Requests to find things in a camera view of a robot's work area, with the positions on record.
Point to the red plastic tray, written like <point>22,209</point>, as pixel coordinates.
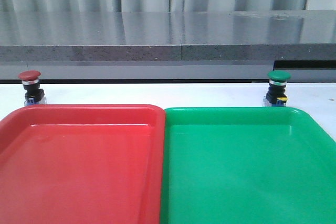
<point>82,164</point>

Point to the grey granite counter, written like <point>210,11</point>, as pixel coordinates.
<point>191,46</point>

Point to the green mushroom push button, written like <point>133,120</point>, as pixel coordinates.
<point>275,95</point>

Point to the red mushroom push button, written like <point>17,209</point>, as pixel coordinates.
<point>31,83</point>

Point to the green plastic tray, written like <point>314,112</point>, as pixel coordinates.
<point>246,165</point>

